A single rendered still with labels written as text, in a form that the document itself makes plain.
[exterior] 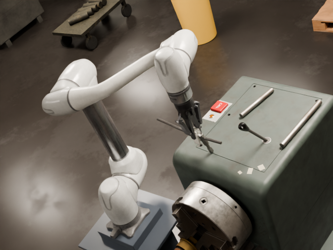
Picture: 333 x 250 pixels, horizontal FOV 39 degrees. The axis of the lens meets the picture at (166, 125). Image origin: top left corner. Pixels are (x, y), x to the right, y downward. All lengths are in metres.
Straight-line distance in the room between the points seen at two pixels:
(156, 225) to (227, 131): 0.71
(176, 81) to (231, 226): 0.58
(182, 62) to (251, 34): 3.42
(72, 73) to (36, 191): 2.37
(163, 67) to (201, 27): 3.40
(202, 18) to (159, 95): 0.97
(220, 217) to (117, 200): 0.66
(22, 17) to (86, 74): 5.22
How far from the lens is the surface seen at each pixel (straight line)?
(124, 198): 2.29
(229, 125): 2.04
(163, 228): 2.43
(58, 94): 1.98
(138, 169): 2.40
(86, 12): 6.06
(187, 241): 1.86
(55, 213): 4.00
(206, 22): 5.04
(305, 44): 4.69
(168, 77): 1.65
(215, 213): 1.78
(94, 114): 2.18
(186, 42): 1.76
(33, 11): 7.38
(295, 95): 2.10
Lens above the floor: 2.57
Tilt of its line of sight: 38 degrees down
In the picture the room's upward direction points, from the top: 24 degrees counter-clockwise
